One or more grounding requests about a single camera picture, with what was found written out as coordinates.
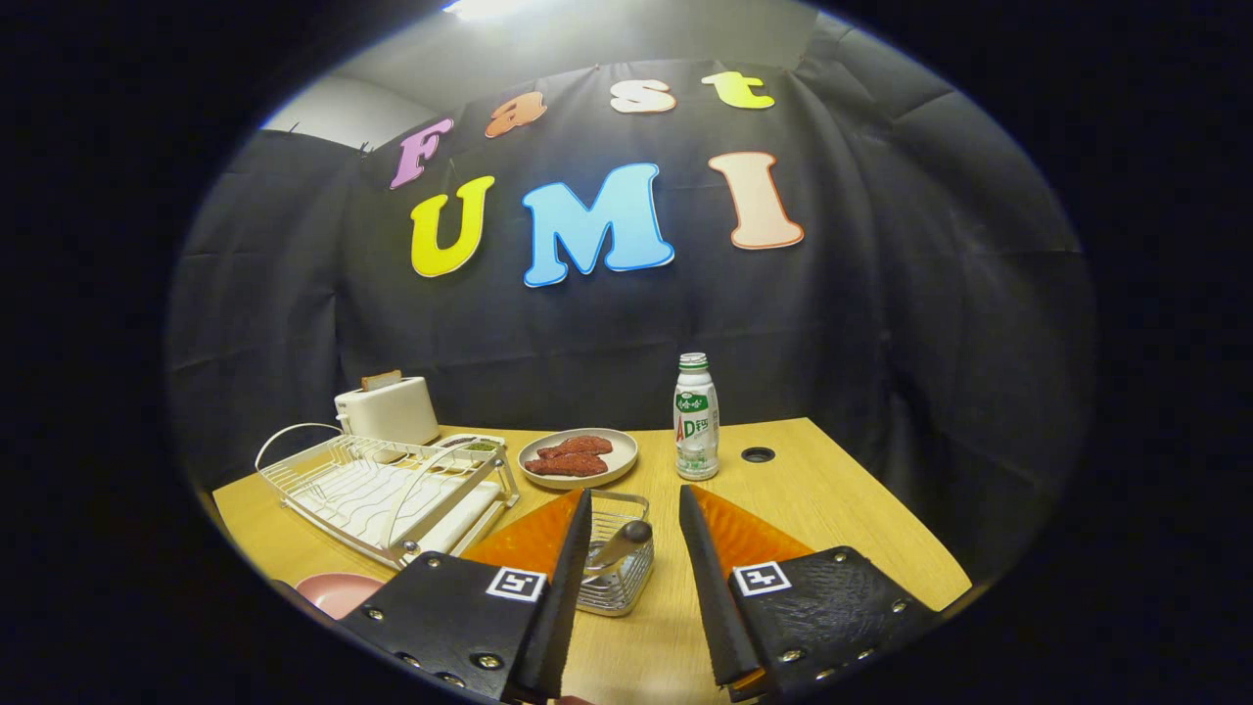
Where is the spoon with brown handle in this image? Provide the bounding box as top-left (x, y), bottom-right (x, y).
top-left (585, 520), bottom-right (654, 579)

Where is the white wire dish rack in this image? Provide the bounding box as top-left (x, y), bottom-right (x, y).
top-left (255, 423), bottom-right (521, 571)

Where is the black backdrop cloth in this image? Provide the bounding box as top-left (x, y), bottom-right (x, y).
top-left (166, 59), bottom-right (1097, 588)

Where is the white toaster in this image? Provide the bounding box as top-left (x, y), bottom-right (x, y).
top-left (334, 377), bottom-right (441, 447)

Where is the silver wire basket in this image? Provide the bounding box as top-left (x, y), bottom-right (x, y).
top-left (576, 490), bottom-right (655, 618)

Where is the beige plate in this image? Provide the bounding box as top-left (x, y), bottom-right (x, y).
top-left (517, 428), bottom-right (639, 491)

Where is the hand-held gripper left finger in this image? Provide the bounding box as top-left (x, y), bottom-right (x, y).
top-left (338, 489), bottom-right (594, 704)

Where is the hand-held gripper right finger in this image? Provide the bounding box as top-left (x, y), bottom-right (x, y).
top-left (678, 484), bottom-right (939, 702)

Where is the red meat slice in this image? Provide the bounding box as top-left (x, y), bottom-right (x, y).
top-left (524, 452), bottom-right (610, 478)
top-left (536, 436), bottom-right (614, 459)

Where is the pink plate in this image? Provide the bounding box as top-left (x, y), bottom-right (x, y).
top-left (296, 573), bottom-right (386, 621)

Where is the white bottle with green label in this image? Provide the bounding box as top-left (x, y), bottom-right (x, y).
top-left (673, 352), bottom-right (721, 482)

